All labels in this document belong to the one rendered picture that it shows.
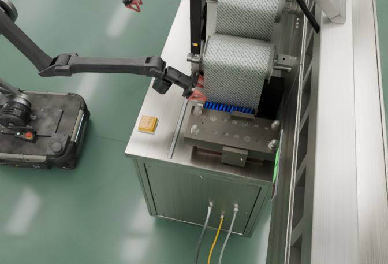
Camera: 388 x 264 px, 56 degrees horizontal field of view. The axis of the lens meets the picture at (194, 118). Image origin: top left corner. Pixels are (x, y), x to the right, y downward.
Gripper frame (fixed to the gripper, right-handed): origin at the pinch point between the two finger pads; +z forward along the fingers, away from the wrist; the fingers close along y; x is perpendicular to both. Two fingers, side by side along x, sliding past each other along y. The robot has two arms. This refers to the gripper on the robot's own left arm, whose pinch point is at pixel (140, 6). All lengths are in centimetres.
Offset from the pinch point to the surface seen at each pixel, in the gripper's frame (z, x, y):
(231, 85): 14, -47, -59
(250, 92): 19, -53, -60
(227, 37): 6, -48, -39
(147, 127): 17, -5, -66
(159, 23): 86, 61, 105
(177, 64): 23.5, -11.7, -25.6
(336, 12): -21, -93, -76
